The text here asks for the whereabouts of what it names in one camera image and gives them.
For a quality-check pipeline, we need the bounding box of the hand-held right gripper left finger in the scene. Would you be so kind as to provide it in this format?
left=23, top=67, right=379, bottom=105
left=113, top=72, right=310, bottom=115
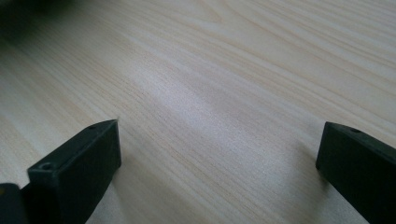
left=27, top=119, right=122, bottom=224

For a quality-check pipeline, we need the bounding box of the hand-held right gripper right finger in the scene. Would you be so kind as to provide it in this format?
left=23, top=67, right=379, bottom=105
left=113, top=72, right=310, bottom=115
left=315, top=120, right=396, bottom=224

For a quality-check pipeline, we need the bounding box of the green fleece cloth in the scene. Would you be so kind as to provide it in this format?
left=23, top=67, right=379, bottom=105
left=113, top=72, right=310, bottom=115
left=0, top=0, right=68, bottom=40

